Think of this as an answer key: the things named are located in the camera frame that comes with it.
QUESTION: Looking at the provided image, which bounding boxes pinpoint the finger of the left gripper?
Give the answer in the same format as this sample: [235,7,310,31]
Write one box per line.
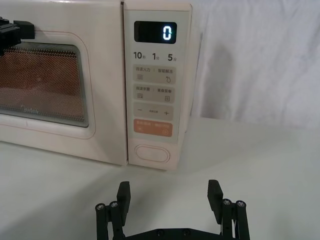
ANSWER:
[0,16,36,57]

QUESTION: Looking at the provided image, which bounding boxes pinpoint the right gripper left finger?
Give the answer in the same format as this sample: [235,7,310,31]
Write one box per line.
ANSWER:
[94,180,132,240]

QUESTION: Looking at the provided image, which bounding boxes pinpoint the white table cloth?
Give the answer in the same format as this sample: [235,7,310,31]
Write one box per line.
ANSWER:
[0,115,320,240]

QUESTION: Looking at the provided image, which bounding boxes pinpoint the white curtain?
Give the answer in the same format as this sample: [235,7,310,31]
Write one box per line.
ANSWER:
[184,0,320,121]

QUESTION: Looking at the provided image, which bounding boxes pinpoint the cream microwave oven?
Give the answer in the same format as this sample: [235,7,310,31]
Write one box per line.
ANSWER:
[0,0,194,173]

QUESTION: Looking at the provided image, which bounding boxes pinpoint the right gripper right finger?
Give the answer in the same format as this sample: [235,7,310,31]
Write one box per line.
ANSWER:
[207,179,250,240]

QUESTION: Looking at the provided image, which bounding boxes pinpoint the oven control panel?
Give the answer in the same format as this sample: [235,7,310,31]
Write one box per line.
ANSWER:
[123,1,194,173]

